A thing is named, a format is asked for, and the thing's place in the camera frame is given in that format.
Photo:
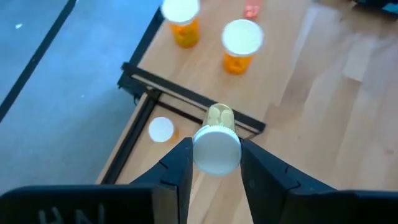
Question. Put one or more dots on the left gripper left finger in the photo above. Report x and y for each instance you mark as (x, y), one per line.
(174, 174)

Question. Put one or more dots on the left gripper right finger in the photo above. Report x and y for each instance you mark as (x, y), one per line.
(264, 180)

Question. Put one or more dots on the large orange medicine bottle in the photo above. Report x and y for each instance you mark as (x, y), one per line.
(183, 25)
(242, 39)
(161, 129)

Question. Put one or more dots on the small green medicine bottle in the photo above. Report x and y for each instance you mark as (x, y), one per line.
(217, 152)

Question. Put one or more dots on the black aluminium rig frame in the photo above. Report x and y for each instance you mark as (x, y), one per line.
(130, 137)

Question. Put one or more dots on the wooden shelf with black frame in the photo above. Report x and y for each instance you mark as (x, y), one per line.
(211, 71)

